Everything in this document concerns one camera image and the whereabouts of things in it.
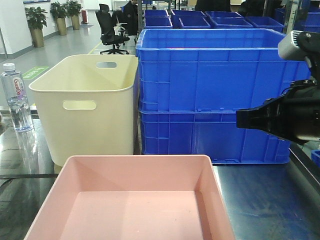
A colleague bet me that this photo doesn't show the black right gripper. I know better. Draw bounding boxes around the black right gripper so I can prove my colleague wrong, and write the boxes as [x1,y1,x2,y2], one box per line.
[235,80,320,144]

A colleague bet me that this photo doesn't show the pink plastic bin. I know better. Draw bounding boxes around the pink plastic bin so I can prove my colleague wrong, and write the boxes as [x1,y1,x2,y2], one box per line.
[25,155,235,240]

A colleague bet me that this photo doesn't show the cream plastic bin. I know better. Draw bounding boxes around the cream plastic bin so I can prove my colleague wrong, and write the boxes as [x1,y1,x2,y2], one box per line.
[29,54,139,166]

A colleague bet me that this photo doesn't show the lower large blue crate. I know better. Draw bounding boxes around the lower large blue crate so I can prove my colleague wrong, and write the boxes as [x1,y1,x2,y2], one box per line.
[140,110,290,165]

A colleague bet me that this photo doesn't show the large blue crate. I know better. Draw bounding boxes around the large blue crate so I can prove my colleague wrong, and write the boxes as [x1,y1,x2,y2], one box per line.
[136,28,310,113]
[140,110,290,165]

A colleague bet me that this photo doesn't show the upper large blue crate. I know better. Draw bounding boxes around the upper large blue crate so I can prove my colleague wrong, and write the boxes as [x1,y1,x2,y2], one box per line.
[136,28,310,113]

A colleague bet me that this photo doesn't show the stainless steel table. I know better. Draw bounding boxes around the stainless steel table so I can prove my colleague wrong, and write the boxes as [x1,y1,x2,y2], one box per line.
[0,106,320,240]

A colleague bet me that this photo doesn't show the black office chair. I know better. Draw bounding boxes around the black office chair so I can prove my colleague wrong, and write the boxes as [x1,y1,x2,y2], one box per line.
[95,10,130,55]

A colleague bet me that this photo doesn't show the clear water bottle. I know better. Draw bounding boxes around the clear water bottle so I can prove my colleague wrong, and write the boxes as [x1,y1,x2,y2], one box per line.
[0,63,34,132]

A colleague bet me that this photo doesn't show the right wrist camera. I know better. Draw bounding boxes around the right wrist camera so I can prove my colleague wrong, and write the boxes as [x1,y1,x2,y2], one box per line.
[277,30,320,68]

